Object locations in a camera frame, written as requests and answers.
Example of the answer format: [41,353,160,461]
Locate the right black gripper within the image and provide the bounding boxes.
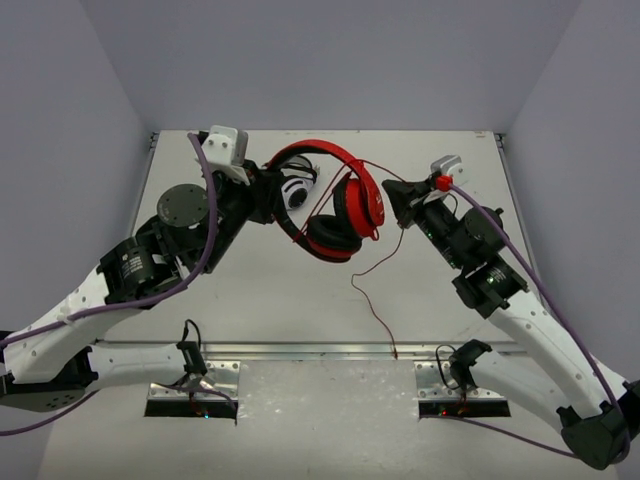
[383,178,467,271]

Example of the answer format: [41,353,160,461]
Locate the red black headphones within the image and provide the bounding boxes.
[265,139,385,263]

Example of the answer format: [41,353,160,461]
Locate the red headphone cable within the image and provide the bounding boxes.
[292,158,436,360]

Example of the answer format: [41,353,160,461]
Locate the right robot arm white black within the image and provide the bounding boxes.
[382,176,639,470]

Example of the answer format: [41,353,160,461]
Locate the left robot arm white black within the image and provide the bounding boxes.
[1,161,283,413]

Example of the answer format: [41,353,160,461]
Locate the white black headphones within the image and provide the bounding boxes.
[280,155,319,211]

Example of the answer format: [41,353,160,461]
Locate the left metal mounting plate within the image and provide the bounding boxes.
[147,359,242,403]

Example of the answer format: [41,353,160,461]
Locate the metal mounting plate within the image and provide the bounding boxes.
[147,359,242,403]
[413,358,506,402]

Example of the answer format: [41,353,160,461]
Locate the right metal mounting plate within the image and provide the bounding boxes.
[413,358,506,402]

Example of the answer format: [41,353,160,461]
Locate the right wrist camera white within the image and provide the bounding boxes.
[430,155,468,193]

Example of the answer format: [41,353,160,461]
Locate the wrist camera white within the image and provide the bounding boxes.
[202,125,249,167]
[430,155,468,193]

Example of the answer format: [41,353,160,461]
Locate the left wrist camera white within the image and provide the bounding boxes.
[202,125,249,167]

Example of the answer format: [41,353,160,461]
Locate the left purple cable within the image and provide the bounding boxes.
[0,132,224,436]

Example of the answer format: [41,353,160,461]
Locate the purple cable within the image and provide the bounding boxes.
[449,182,631,459]
[0,132,224,436]

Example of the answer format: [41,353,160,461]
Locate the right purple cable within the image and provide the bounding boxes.
[449,182,631,459]

